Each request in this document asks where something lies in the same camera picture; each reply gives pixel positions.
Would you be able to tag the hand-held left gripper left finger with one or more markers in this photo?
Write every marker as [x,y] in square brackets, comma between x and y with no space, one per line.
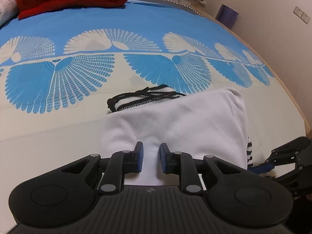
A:
[140,156]

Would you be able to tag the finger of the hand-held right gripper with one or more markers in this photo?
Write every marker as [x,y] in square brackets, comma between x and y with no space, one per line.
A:
[262,169]

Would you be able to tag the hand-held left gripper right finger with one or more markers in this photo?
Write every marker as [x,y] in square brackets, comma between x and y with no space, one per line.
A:
[162,157]

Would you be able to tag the white striped hooded top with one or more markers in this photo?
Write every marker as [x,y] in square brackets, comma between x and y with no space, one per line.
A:
[175,121]

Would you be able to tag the blue patterned bed cover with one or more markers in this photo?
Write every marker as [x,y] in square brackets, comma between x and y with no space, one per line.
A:
[73,126]

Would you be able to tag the purple box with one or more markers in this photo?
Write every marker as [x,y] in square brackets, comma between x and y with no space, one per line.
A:
[228,15]

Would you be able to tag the beige folded blanket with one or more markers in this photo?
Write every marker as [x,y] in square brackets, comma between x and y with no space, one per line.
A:
[7,2]

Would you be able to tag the wooden bed frame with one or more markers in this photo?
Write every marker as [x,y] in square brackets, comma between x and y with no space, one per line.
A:
[280,82]

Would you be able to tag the white wall socket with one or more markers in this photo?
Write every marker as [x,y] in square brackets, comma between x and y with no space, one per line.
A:
[297,10]
[306,17]

